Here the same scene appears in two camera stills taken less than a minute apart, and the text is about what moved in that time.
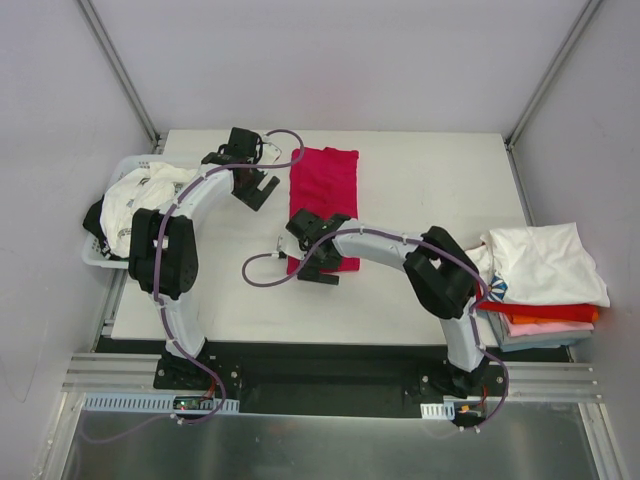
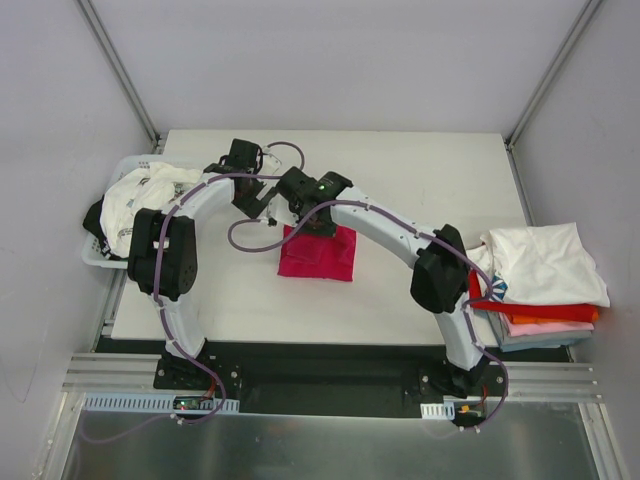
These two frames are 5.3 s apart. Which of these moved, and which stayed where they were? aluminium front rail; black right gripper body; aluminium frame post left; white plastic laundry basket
Moved: black right gripper body
Stayed: aluminium frame post left; aluminium front rail; white plastic laundry basket
